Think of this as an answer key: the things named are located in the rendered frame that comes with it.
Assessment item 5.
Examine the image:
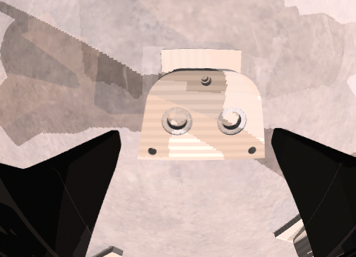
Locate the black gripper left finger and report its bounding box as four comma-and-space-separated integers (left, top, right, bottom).
0, 130, 122, 257

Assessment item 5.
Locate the beige rectangular bar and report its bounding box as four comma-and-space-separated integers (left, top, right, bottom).
96, 246, 124, 257

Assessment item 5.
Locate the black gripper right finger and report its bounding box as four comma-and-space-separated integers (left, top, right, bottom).
271, 129, 356, 257

